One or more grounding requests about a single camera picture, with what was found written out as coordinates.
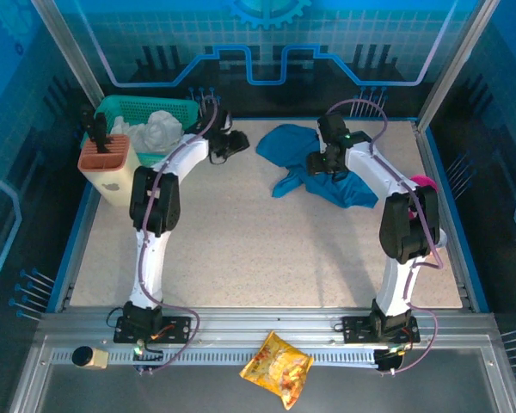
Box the blue t-shirt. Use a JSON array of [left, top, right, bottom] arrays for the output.
[[255, 123, 379, 211]]

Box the cream bottle black cap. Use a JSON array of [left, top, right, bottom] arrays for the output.
[[71, 345, 110, 371]]

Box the pink plastic goblet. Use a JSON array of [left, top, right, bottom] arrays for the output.
[[406, 173, 439, 221]]

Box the slotted grey cable duct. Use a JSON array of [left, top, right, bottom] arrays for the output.
[[50, 349, 380, 367]]

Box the cream knife block brown top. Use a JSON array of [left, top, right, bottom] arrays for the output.
[[77, 133, 144, 208]]

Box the teal plastic basket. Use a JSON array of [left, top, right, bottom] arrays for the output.
[[83, 95, 200, 169]]

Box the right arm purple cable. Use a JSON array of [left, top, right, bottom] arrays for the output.
[[328, 98, 442, 376]]

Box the white t-shirt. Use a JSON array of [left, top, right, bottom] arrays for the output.
[[110, 109, 187, 154]]

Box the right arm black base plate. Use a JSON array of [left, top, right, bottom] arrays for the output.
[[341, 315, 421, 345]]

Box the yellow snack bag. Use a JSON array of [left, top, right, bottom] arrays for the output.
[[239, 330, 315, 411]]

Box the aluminium frame post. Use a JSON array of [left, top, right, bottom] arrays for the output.
[[30, 0, 107, 109], [416, 0, 502, 131]]

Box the black handled knife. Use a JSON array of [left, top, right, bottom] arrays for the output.
[[94, 112, 113, 155], [78, 102, 95, 139]]

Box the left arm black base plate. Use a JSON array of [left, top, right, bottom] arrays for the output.
[[114, 316, 193, 345]]

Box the aluminium front rail frame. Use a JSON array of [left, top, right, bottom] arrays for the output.
[[8, 306, 516, 413]]

